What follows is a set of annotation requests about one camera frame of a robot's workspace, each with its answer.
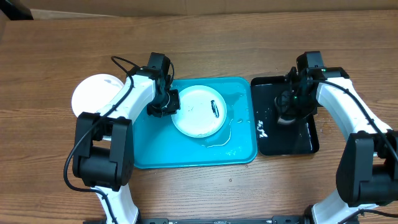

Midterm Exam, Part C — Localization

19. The green sponge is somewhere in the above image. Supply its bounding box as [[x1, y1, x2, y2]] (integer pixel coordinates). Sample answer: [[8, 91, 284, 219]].
[[277, 115, 296, 125]]

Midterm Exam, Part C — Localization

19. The light blue plate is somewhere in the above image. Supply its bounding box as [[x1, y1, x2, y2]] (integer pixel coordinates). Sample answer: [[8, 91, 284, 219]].
[[172, 85, 227, 138]]

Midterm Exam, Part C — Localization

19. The pink white plate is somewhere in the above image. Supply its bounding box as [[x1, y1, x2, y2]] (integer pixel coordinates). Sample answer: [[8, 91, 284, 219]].
[[71, 73, 124, 117]]

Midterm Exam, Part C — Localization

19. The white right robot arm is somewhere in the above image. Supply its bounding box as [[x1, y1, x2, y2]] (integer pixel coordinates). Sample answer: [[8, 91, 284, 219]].
[[274, 51, 397, 224]]

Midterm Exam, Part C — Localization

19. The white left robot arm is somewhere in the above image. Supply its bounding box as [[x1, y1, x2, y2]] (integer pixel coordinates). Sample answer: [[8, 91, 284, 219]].
[[63, 52, 180, 223]]

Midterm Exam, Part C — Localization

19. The black plastic tray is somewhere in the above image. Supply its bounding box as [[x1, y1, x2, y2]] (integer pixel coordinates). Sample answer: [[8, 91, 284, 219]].
[[251, 76, 320, 156]]

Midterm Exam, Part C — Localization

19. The dark object in corner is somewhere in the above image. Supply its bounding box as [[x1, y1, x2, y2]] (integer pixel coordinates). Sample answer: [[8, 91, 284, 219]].
[[0, 0, 34, 21]]

